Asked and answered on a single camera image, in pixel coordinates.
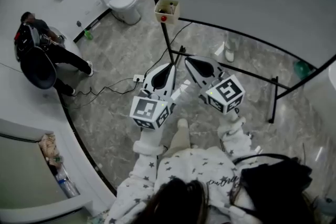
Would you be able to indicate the clear plastic bottle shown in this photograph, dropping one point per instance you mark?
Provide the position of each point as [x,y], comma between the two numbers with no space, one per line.
[65,183]

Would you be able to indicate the black round chair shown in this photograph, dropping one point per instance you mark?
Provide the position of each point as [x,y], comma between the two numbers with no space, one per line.
[39,70]

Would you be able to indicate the person's right forearm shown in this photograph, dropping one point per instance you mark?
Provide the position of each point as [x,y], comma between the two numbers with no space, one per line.
[235,136]

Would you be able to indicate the black bag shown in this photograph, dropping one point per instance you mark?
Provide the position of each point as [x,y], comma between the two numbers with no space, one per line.
[275,186]

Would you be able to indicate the green bottle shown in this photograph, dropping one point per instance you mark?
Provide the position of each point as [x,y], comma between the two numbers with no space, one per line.
[88,34]

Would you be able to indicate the green container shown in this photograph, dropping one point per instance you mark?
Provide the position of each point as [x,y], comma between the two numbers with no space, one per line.
[302,69]

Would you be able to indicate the person's left forearm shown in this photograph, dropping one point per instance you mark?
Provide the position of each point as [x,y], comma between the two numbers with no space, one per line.
[144,162]

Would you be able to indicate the white power strip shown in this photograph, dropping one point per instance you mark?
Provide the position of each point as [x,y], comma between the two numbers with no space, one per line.
[138,78]

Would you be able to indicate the white marker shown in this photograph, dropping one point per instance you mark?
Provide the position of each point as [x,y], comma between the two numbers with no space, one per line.
[171,8]

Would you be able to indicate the person's star-print top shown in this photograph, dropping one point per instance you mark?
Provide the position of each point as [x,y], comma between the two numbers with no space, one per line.
[199,168]

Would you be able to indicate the crumpled beige paper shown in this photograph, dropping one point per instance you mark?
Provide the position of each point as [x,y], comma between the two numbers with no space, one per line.
[49,145]

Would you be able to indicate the white toilet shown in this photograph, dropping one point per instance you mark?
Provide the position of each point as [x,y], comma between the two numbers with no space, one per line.
[123,4]

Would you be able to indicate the red round button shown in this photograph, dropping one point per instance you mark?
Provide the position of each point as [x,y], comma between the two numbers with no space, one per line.
[163,18]

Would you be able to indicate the black marker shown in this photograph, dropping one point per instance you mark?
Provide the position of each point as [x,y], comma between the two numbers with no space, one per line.
[164,10]

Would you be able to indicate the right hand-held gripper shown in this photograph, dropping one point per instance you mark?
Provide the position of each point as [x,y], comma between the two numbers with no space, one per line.
[225,91]

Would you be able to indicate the beige marker box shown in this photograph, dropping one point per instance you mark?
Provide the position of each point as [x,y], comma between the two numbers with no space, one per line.
[168,17]

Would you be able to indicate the grey waste bin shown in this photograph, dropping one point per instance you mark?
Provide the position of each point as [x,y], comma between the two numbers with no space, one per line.
[29,173]

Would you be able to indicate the black and red backpack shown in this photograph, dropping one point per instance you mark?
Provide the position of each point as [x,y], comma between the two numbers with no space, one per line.
[25,36]

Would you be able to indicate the person's pale shoe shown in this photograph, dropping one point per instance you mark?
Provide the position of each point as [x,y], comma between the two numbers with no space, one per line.
[182,123]

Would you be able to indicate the person's beige trouser leg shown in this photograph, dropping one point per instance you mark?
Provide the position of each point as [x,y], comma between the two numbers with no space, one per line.
[180,139]

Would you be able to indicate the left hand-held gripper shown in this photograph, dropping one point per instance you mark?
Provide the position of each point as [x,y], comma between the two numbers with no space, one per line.
[147,110]

